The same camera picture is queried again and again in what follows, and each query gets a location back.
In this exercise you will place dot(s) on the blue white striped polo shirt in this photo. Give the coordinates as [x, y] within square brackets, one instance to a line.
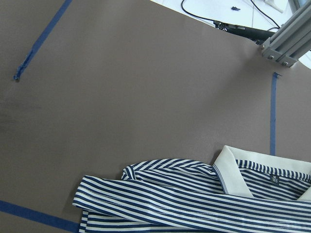
[241, 192]

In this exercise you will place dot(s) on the black clamp tool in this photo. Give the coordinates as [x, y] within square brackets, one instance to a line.
[256, 35]

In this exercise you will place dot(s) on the aluminium frame post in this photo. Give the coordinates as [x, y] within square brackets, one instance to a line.
[292, 40]

